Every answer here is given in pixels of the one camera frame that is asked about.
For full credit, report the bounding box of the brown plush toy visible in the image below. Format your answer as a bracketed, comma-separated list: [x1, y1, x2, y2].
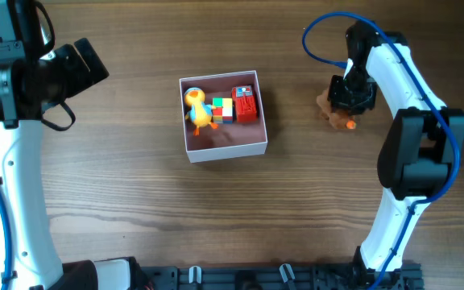
[317, 89, 357, 130]

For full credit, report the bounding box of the yellow duck toy blue hat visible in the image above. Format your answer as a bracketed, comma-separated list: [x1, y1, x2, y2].
[184, 87, 219, 136]

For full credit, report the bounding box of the red toy fire truck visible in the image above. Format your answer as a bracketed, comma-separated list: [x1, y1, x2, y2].
[231, 85, 258, 123]

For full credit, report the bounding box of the multicoloured puzzle cube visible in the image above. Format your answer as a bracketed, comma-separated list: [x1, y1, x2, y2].
[213, 97, 234, 124]

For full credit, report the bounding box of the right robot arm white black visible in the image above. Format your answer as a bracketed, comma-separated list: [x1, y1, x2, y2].
[327, 20, 464, 280]

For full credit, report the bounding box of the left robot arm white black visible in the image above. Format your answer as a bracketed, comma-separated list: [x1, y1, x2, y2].
[0, 1, 109, 289]

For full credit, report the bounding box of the white box with pink interior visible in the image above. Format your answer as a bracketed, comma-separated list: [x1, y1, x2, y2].
[179, 70, 268, 163]

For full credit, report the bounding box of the right blue cable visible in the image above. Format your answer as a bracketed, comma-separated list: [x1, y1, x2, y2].
[301, 10, 462, 290]

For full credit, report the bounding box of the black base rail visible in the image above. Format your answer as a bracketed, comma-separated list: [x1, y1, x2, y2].
[60, 257, 425, 290]

